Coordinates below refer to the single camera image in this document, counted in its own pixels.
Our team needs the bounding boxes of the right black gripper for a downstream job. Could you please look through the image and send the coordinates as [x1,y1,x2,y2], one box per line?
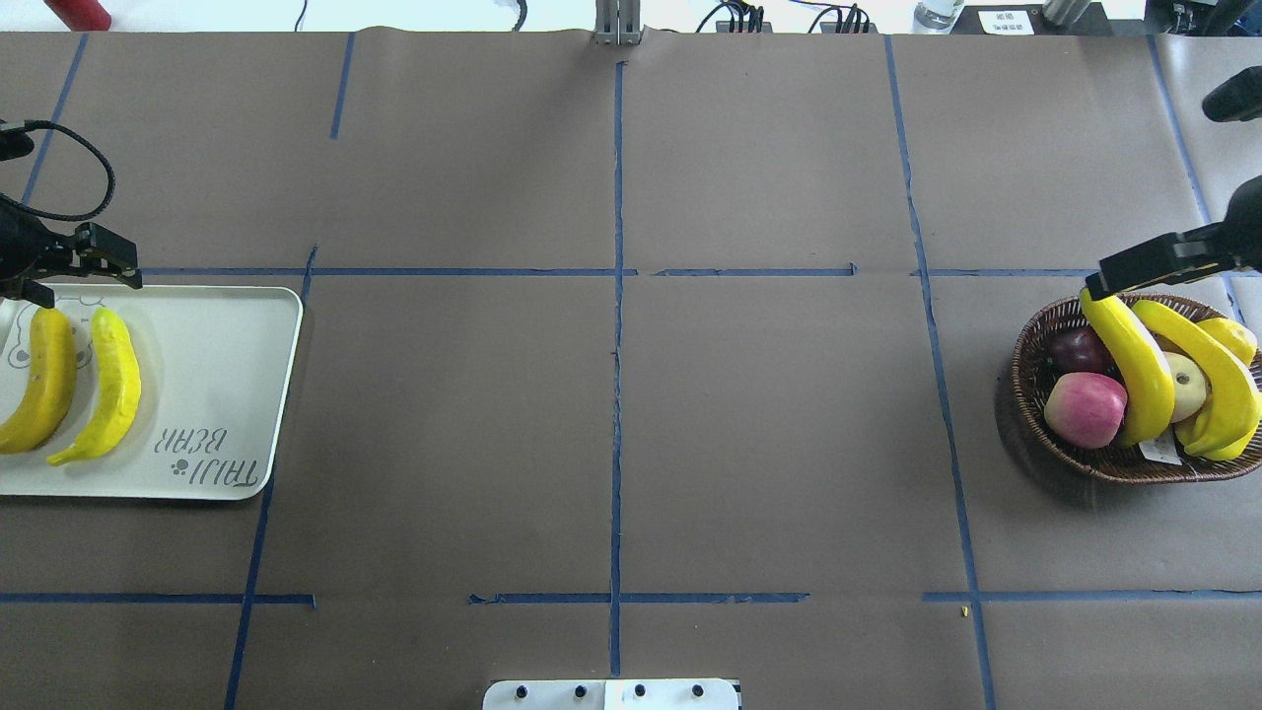
[1087,177,1261,301]

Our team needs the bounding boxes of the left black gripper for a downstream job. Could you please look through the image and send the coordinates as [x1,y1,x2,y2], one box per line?
[1,195,143,309]

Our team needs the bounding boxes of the deep yellow banana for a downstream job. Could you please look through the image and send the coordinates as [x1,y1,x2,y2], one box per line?
[1,306,77,455]

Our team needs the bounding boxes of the yellow-green ridged banana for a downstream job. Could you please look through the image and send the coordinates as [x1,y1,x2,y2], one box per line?
[45,306,143,467]

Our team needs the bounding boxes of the smooth yellow banana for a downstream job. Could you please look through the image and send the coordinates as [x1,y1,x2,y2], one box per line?
[1078,288,1176,448]

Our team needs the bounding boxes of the brown wicker basket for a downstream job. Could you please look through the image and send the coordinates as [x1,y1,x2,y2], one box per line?
[996,298,1259,486]

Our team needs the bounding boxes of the yellow pear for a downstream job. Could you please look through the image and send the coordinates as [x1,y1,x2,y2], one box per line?
[1196,318,1259,368]

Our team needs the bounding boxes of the pale white apple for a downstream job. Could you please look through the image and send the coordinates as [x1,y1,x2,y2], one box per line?
[1164,351,1212,424]

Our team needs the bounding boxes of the dark red apple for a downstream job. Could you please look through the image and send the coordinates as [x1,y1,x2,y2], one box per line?
[1045,327,1114,376]

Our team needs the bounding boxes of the white bear tray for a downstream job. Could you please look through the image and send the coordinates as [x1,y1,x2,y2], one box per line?
[1,284,303,502]

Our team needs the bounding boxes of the pink red apple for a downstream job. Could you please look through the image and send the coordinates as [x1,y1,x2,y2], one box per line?
[1044,372,1128,450]

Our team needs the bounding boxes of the red cylinder object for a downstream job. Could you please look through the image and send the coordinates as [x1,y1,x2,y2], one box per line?
[44,0,114,33]

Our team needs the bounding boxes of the black box white label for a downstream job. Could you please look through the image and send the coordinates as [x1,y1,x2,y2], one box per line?
[948,1,1148,37]

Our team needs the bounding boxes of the clear plastic bottle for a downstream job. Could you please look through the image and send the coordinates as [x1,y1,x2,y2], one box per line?
[912,0,965,35]

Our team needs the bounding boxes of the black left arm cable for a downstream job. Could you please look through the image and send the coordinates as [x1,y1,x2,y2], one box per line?
[0,119,117,223]

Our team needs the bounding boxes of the black cables at edge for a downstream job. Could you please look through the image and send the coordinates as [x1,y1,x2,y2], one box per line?
[695,0,875,37]

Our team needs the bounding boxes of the grey metal post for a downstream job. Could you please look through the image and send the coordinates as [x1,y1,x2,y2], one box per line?
[594,0,644,45]

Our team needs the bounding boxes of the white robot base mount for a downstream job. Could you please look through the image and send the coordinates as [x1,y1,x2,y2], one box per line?
[482,677,743,709]

